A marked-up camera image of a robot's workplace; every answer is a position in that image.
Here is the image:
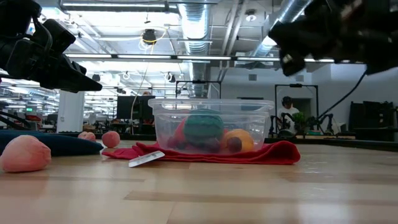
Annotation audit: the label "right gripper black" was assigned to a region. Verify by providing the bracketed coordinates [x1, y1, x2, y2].
[269, 0, 384, 77]

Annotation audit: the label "white building column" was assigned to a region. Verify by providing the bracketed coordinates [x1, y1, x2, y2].
[56, 90, 85, 134]

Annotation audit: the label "black background monitors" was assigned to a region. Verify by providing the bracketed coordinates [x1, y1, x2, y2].
[116, 95, 156, 121]

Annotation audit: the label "tall black frame stand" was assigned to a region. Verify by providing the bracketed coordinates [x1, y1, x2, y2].
[274, 83, 320, 133]

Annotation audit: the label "orange ridged toy fruit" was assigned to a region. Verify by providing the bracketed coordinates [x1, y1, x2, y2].
[221, 129, 255, 154]

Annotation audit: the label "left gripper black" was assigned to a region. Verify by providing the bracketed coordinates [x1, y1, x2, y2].
[0, 37, 103, 93]

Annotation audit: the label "pink toy peach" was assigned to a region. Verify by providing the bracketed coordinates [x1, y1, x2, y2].
[77, 131, 97, 142]
[0, 134, 52, 174]
[101, 130, 121, 149]

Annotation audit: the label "black background cabinet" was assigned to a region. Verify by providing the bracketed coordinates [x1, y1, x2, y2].
[348, 101, 398, 142]

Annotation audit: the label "white paper tag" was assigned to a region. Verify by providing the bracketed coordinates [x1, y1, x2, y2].
[128, 150, 165, 168]

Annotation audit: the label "green background potted plant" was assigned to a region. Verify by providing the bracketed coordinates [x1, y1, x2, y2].
[292, 111, 308, 131]

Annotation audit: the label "red cloth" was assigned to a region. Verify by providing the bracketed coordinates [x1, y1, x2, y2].
[101, 140, 302, 166]

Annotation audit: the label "silver slanted ceiling duct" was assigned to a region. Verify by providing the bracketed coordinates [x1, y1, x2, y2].
[248, 0, 313, 58]

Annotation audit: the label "silver ribbed ceiling duct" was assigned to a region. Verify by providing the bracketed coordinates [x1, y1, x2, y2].
[177, 0, 213, 98]

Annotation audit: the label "black background robot arms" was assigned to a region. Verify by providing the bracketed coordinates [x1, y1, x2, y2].
[269, 113, 340, 138]

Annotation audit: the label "large red strawberry green stem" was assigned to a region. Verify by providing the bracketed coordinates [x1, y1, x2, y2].
[169, 119, 187, 151]

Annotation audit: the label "green striped watermelon ball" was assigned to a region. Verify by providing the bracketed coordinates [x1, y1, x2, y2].
[183, 108, 224, 147]

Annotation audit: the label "long ceiling light bar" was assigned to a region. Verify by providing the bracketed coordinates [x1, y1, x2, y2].
[63, 53, 336, 63]

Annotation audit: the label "black ceiling-hung device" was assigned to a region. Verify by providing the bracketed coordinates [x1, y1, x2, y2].
[142, 28, 157, 45]

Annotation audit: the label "clear plastic container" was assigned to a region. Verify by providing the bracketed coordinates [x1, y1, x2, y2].
[148, 98, 275, 156]

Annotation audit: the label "dark blue cloth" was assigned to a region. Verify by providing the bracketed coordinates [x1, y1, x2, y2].
[0, 129, 104, 157]

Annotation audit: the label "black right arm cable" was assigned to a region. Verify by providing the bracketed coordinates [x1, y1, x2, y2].
[316, 70, 368, 119]

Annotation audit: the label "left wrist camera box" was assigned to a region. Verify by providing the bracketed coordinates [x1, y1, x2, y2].
[32, 18, 76, 57]

